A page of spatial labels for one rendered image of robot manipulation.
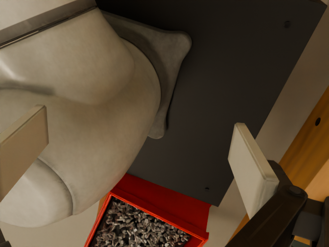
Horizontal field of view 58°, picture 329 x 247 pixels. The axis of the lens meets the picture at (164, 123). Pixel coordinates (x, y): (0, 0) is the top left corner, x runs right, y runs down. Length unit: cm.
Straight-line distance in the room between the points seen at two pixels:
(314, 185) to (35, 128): 44
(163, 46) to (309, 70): 106
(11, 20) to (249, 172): 20
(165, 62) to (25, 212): 26
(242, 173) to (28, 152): 13
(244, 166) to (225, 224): 180
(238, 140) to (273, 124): 132
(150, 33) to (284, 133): 120
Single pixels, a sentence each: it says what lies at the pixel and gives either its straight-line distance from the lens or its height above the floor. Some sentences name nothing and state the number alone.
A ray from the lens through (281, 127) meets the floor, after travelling 152.
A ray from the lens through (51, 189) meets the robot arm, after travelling 25.
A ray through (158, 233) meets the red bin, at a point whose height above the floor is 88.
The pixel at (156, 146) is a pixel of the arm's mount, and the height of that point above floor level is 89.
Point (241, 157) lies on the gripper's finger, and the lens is 19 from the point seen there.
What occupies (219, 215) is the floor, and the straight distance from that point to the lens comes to 192.
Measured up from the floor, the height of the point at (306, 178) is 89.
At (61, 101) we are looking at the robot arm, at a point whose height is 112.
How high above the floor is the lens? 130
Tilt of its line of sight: 56 degrees down
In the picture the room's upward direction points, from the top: 155 degrees counter-clockwise
